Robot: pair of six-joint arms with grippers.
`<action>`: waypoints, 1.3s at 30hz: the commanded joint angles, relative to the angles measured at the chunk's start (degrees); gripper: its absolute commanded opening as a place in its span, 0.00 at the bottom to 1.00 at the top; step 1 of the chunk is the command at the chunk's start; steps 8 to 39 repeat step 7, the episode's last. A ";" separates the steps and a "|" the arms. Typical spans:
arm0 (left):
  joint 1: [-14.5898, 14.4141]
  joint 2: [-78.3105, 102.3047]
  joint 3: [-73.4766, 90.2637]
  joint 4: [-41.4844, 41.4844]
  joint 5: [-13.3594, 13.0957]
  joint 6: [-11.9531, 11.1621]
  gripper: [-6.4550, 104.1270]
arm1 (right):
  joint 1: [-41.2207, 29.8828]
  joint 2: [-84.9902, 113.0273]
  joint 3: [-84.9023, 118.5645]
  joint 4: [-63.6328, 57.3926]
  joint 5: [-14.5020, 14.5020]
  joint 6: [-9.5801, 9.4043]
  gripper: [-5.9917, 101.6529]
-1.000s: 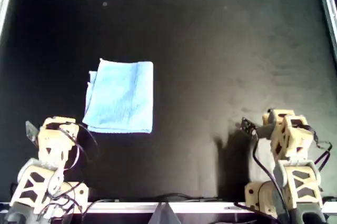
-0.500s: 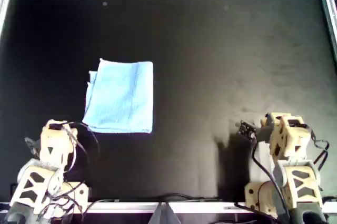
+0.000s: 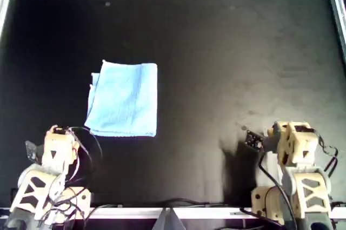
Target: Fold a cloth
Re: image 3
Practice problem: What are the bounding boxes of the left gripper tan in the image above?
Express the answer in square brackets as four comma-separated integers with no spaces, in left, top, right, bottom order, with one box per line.
[42,126,79,173]

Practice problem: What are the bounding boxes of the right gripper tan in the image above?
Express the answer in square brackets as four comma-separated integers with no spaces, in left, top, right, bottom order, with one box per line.
[278,122,318,167]

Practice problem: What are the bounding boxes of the light blue microfibre cloth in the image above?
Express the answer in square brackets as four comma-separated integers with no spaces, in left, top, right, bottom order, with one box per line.
[84,59,158,138]

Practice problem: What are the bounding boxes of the left arm servo wire bundle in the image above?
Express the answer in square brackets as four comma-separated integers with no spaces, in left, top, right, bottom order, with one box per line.
[37,131,94,228]

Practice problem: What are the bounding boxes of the arm servo wire bundle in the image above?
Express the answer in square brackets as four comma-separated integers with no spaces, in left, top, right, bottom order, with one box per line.
[37,131,94,228]
[316,132,340,178]

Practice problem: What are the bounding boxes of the left wrist camera circuit board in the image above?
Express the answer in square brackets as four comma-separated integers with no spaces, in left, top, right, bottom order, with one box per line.
[25,140,44,165]

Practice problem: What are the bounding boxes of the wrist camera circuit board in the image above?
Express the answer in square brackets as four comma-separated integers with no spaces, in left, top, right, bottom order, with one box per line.
[25,140,44,165]
[244,129,282,155]

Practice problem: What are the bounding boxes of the right arm servo wire bundle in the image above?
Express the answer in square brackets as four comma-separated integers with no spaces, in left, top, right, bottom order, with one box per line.
[316,132,340,178]

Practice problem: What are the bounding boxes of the black left wrist camera cable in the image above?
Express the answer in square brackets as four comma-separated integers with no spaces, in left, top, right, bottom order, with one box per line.
[66,125,104,190]

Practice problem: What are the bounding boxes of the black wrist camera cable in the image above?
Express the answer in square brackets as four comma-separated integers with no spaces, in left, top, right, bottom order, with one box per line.
[66,125,104,190]
[256,147,298,230]

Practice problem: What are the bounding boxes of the right wrist camera circuit board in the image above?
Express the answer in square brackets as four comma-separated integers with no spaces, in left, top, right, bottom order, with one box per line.
[244,129,282,155]

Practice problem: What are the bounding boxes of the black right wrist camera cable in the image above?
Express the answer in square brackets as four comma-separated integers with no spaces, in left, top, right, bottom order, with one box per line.
[256,147,298,230]

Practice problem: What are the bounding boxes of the aluminium table frame rail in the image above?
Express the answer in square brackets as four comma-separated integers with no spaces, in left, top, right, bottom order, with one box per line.
[325,0,346,69]
[0,0,16,52]
[0,205,346,221]

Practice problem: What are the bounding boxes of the thin black power cable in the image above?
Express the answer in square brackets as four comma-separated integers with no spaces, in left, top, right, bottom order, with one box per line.
[89,199,244,211]

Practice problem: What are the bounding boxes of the grey camera stand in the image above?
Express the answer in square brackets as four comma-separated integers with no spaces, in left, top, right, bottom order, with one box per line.
[152,207,187,230]

